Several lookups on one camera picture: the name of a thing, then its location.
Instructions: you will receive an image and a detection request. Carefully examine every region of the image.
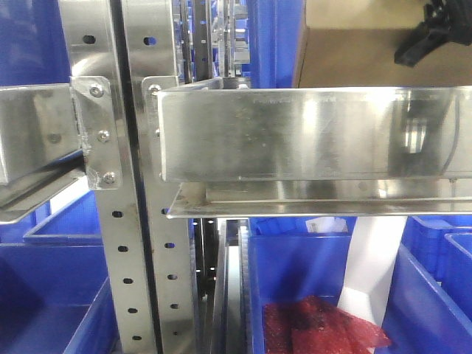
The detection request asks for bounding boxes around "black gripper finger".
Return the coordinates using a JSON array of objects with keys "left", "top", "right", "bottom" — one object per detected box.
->
[{"left": 394, "top": 17, "right": 450, "bottom": 67}]

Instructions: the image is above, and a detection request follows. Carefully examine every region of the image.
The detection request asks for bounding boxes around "brown cardboard box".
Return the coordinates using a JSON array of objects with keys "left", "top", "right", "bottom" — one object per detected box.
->
[{"left": 293, "top": 1, "right": 471, "bottom": 88}]

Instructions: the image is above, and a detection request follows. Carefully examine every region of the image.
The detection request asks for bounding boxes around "right steel shelf tray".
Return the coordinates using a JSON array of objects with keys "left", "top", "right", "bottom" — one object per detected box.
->
[{"left": 142, "top": 76, "right": 471, "bottom": 218}]

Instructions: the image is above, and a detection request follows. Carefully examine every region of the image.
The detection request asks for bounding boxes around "steel shelf tray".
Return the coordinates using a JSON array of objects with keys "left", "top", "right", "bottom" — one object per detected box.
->
[
  {"left": 1, "top": 76, "right": 123, "bottom": 225},
  {"left": 142, "top": 76, "right": 471, "bottom": 218}
]

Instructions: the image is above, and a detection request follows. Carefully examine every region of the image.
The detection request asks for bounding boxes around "left steel shelf tray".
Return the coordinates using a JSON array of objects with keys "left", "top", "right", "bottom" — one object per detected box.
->
[{"left": 1, "top": 76, "right": 123, "bottom": 225}]

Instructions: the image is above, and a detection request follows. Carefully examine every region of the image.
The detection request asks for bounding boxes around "blue bin lower centre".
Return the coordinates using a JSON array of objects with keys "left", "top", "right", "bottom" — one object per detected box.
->
[{"left": 242, "top": 216, "right": 357, "bottom": 353}]

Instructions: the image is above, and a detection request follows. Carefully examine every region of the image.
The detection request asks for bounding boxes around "blue bin lower right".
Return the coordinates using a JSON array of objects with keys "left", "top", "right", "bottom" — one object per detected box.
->
[{"left": 376, "top": 217, "right": 471, "bottom": 353}]

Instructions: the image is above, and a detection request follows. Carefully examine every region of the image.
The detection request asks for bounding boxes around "red bubble wrap bag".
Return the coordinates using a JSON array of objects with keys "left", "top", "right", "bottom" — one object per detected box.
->
[{"left": 263, "top": 295, "right": 392, "bottom": 353}]

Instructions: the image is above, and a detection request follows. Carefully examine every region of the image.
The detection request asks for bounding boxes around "blue bin upper left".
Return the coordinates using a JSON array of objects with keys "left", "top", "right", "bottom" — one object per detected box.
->
[{"left": 1, "top": 1, "right": 71, "bottom": 86}]

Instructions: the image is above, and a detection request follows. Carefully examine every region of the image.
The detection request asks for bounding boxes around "blue bin lower left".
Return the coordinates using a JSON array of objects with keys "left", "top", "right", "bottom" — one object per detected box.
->
[{"left": 1, "top": 192, "right": 118, "bottom": 353}]

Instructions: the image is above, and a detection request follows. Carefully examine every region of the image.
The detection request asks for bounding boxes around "steel shelf upright post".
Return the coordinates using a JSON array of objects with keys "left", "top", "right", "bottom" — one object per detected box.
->
[{"left": 59, "top": 1, "right": 201, "bottom": 353}]

